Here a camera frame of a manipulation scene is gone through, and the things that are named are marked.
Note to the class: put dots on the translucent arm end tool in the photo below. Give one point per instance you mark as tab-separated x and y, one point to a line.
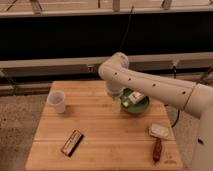
116	105

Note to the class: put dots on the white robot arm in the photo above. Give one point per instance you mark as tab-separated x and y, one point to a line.
193	98

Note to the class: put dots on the green bowl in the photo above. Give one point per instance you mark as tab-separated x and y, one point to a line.
129	107

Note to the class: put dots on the wooden cutting board table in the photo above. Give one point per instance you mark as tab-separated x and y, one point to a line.
111	142

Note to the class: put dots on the dark candy bar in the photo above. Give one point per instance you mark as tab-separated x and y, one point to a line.
72	142

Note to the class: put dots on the white wrapped packet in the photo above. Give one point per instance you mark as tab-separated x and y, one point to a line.
159	131

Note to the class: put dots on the white plastic cup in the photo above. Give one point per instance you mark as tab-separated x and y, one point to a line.
56	99

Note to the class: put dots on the brown sausage toy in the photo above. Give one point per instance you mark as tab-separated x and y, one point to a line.
157	150

